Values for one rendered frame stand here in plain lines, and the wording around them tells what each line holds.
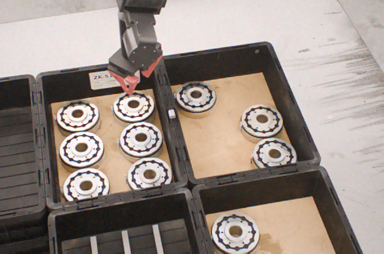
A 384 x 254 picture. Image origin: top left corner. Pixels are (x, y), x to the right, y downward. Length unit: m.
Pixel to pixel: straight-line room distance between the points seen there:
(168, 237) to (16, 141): 0.45
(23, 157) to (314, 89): 0.84
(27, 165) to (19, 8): 1.78
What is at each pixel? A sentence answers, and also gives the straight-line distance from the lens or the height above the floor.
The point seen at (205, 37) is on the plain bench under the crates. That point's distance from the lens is 2.05.
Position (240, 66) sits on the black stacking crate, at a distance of 1.74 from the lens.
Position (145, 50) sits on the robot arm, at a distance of 1.22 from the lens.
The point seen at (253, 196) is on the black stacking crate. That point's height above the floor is 0.87.
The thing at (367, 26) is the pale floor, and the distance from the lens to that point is 3.25.
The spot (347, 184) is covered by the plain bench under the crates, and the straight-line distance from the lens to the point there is 1.75.
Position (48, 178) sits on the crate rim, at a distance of 1.46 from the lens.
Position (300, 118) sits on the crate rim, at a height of 0.93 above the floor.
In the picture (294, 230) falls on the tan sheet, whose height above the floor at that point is 0.83.
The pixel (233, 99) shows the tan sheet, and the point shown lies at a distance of 1.70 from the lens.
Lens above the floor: 2.10
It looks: 49 degrees down
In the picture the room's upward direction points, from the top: 1 degrees clockwise
